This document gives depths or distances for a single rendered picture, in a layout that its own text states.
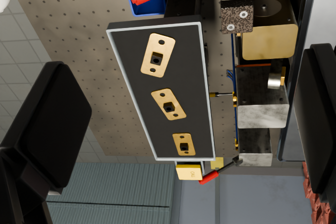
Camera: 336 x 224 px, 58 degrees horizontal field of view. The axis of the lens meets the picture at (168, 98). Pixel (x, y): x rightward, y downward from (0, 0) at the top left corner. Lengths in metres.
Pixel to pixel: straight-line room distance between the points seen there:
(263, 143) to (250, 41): 0.41
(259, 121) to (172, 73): 0.26
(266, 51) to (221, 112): 0.75
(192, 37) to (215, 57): 0.63
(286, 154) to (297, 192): 2.08
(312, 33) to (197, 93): 0.27
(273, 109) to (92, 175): 2.79
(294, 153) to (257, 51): 0.50
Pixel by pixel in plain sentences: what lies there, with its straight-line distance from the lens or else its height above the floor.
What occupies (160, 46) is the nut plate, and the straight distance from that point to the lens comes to 0.46.
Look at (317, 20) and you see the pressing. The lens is 0.66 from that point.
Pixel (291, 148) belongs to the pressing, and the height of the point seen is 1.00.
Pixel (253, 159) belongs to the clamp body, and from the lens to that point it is 0.91.
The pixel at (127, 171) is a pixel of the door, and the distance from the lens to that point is 3.19.
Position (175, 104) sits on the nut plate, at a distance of 0.55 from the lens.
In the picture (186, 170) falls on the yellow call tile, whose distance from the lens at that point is 0.76.
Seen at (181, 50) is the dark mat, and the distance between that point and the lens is 0.47.
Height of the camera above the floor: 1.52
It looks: 41 degrees down
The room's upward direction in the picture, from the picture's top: 172 degrees counter-clockwise
